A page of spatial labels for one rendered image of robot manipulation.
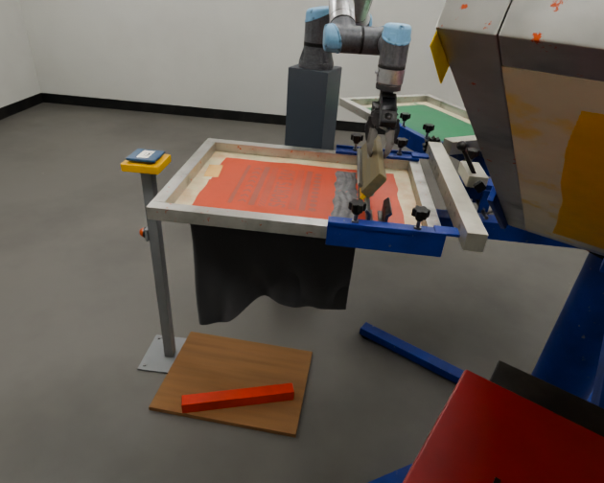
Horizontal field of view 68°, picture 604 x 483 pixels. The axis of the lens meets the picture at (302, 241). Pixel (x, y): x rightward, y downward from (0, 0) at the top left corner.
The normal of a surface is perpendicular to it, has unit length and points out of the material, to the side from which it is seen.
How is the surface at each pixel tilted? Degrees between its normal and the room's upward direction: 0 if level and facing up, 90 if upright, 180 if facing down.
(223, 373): 0
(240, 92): 90
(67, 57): 90
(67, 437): 0
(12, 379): 0
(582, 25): 58
